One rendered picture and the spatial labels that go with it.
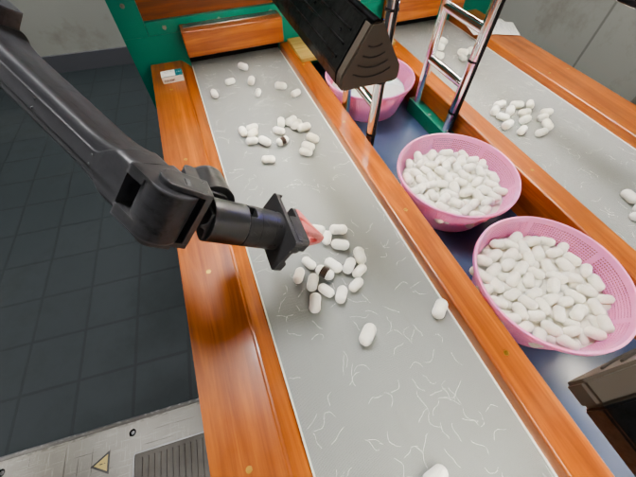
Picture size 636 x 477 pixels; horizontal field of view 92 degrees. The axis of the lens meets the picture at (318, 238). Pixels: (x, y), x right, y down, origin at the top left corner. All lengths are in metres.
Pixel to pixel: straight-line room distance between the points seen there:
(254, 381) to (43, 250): 1.61
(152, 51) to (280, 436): 1.08
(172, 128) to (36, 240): 1.28
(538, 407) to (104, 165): 0.63
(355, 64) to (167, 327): 1.26
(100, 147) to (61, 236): 1.58
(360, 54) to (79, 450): 0.89
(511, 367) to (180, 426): 0.65
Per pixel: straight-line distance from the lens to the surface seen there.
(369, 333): 0.52
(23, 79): 0.53
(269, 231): 0.42
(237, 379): 0.51
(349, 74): 0.41
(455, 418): 0.55
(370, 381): 0.52
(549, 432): 0.58
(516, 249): 0.71
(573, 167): 0.97
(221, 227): 0.39
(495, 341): 0.58
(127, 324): 1.54
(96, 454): 0.90
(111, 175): 0.40
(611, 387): 0.25
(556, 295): 0.70
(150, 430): 0.86
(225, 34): 1.13
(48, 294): 1.81
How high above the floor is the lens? 1.25
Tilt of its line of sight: 56 degrees down
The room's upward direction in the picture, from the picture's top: straight up
